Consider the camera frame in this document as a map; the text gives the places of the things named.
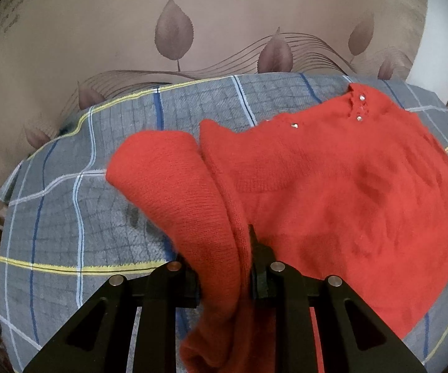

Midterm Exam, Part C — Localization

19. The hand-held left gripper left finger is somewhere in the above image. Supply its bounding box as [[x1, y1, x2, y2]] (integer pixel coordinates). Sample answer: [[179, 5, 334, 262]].
[[24, 261, 202, 373]]

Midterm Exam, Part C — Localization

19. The beige leaf-print curtain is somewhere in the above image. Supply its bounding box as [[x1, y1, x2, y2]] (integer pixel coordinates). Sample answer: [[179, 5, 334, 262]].
[[0, 0, 430, 228]]

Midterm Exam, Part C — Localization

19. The grey plaid blanket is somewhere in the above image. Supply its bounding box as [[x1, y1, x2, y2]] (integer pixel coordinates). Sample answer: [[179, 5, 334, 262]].
[[0, 72, 448, 373]]

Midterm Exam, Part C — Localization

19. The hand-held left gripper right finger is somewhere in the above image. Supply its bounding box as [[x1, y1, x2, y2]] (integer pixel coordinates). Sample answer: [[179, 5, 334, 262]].
[[247, 223, 427, 373]]

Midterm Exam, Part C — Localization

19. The red knit sweater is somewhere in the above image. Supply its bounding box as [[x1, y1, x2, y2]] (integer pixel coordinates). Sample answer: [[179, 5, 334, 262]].
[[105, 82, 448, 373]]

